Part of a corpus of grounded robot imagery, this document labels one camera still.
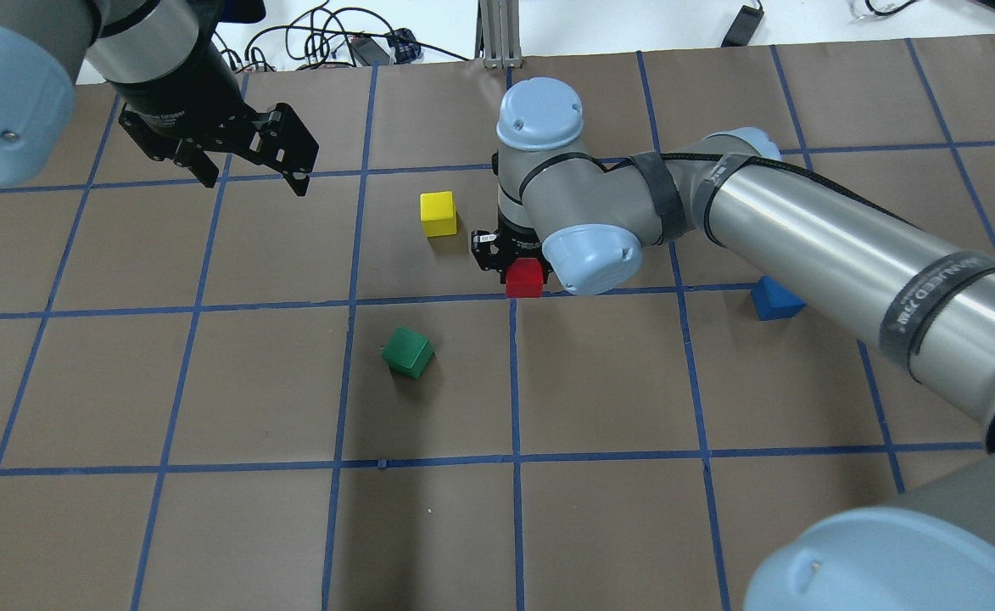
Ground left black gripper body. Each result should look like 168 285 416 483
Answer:
114 38 273 166

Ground aluminium frame post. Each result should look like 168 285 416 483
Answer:
475 0 522 70

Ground brown paper table mat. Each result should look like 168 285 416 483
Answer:
0 35 995 610

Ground red wooden block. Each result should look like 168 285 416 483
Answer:
504 258 546 299

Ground blue wooden block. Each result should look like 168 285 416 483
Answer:
752 276 807 322

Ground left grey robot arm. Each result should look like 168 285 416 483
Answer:
0 1 319 196

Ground black tangled cables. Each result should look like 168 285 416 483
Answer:
209 0 472 73

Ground green wooden block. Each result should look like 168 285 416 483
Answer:
381 326 435 380

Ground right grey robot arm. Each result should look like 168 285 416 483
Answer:
472 77 995 610

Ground black power adapter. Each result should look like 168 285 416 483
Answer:
720 3 764 48

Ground yellow wooden block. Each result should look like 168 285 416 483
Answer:
419 191 459 238

